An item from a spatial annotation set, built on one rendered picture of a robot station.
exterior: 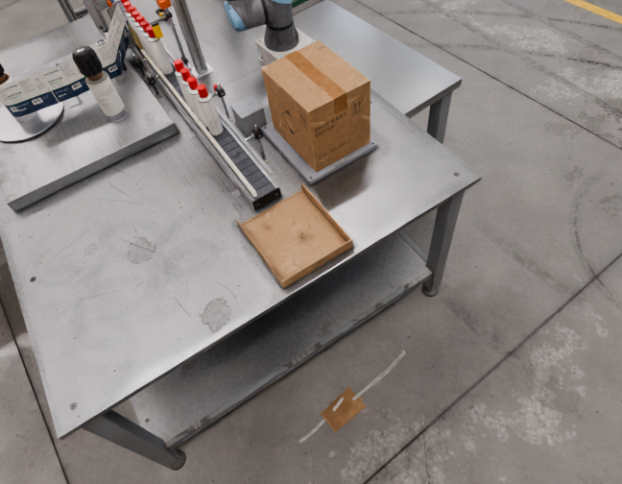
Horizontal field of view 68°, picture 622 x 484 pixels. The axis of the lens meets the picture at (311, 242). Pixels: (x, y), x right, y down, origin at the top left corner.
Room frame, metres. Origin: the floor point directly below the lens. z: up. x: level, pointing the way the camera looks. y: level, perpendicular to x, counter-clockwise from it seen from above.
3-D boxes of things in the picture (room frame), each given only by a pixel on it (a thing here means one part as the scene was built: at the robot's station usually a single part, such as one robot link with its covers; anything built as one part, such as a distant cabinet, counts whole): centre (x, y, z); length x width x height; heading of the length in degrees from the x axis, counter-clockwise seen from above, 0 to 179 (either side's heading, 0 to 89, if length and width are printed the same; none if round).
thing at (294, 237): (0.89, 0.05, 0.85); 0.30 x 0.26 x 0.04; 24
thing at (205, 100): (1.41, 0.28, 0.98); 0.05 x 0.05 x 0.20
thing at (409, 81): (1.71, -0.12, 0.81); 0.90 x 0.90 x 0.04; 28
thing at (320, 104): (1.32, -0.11, 0.99); 0.30 x 0.24 x 0.27; 25
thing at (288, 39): (1.86, -0.03, 0.97); 0.15 x 0.15 x 0.10
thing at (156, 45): (1.85, 0.49, 0.98); 0.05 x 0.05 x 0.20
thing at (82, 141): (1.73, 0.92, 0.86); 0.80 x 0.67 x 0.05; 24
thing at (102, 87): (1.61, 0.69, 1.03); 0.09 x 0.09 x 0.30
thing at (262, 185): (1.80, 0.46, 0.86); 1.65 x 0.08 x 0.04; 24
